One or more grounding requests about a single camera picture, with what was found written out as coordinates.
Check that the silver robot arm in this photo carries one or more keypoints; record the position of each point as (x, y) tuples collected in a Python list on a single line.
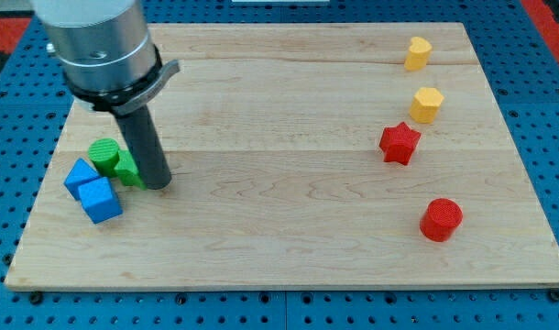
[(106, 52)]

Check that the wooden board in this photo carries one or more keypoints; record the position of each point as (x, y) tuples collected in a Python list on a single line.
[(271, 133)]

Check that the red star block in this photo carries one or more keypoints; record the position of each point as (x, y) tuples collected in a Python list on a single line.
[(398, 143)]

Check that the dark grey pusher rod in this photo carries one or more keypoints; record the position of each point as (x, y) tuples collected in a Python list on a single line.
[(142, 140)]

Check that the green angular block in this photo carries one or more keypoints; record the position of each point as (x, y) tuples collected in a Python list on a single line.
[(126, 170)]

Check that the yellow hexagon block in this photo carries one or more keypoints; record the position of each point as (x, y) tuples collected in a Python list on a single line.
[(425, 105)]

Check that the red cylinder block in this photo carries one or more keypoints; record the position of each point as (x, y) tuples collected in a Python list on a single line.
[(440, 219)]

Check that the green cylinder block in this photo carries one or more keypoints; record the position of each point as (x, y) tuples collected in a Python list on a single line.
[(103, 153)]

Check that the yellow heart block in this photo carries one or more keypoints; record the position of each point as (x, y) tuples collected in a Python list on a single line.
[(418, 54)]

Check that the blue cube block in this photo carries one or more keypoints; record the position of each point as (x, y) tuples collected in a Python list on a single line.
[(99, 200)]

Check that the blue triangle block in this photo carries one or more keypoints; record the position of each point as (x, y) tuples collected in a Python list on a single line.
[(81, 172)]

